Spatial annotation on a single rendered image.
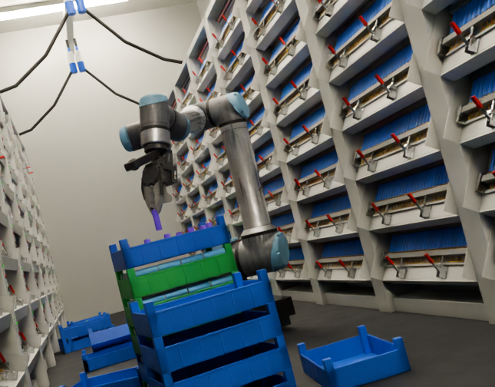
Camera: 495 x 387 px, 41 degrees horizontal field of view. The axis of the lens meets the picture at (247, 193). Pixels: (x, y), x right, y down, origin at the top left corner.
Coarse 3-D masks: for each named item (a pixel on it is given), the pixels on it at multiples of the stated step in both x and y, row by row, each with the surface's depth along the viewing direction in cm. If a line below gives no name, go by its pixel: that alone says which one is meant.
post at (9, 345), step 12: (0, 264) 212; (0, 276) 210; (0, 288) 210; (12, 312) 213; (12, 324) 209; (0, 336) 208; (12, 336) 209; (0, 348) 207; (12, 348) 208; (24, 384) 208
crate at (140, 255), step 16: (224, 224) 185; (160, 240) 178; (176, 240) 179; (192, 240) 181; (208, 240) 182; (224, 240) 184; (112, 256) 190; (128, 256) 174; (144, 256) 176; (160, 256) 177
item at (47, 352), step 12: (0, 144) 349; (12, 204) 347; (12, 216) 346; (24, 240) 346; (24, 252) 345; (36, 288) 344; (36, 312) 343; (48, 336) 345; (48, 348) 342; (48, 360) 342
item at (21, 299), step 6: (12, 288) 259; (12, 294) 275; (18, 294) 276; (24, 294) 277; (12, 300) 219; (18, 300) 258; (24, 300) 276; (18, 306) 249; (24, 306) 255; (18, 312) 235; (24, 312) 258; (18, 318) 237
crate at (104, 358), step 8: (120, 344) 313; (128, 344) 314; (96, 352) 310; (104, 352) 311; (112, 352) 293; (120, 352) 294; (128, 352) 294; (88, 360) 290; (96, 360) 291; (104, 360) 292; (112, 360) 293; (120, 360) 293; (88, 368) 290; (96, 368) 290
